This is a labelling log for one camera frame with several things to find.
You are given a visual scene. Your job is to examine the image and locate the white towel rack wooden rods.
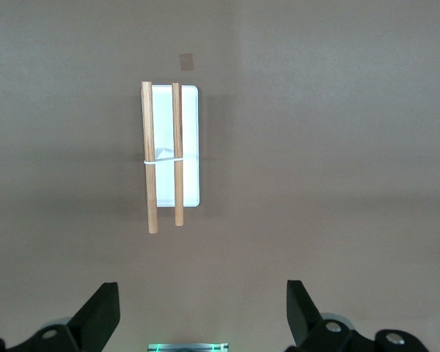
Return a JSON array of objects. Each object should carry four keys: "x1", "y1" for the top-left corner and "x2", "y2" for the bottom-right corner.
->
[{"x1": 138, "y1": 80, "x2": 201, "y2": 235}]

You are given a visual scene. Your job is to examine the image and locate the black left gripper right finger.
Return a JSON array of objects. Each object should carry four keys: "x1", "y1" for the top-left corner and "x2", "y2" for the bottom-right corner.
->
[{"x1": 285, "y1": 279, "x2": 430, "y2": 352}]

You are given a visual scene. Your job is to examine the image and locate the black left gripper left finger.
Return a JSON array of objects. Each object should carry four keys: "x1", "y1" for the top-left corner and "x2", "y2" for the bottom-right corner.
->
[{"x1": 0, "y1": 281, "x2": 121, "y2": 352}]

